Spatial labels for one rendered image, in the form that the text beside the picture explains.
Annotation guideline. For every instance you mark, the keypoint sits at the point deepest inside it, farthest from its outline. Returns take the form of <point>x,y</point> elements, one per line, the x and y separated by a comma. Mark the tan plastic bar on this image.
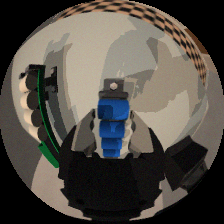
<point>29,100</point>
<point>33,117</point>
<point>29,82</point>

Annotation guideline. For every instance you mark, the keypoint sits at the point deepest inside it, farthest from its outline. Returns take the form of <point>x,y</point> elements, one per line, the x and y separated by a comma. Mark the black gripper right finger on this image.
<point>144,144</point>

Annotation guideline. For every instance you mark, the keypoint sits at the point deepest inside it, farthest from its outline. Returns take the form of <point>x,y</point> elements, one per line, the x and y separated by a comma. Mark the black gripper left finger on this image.
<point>80,142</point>

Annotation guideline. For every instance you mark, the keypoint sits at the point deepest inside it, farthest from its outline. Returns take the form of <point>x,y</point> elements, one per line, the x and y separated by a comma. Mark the blue plastic bar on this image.
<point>111,143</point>
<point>112,109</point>
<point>111,153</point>
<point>112,129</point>

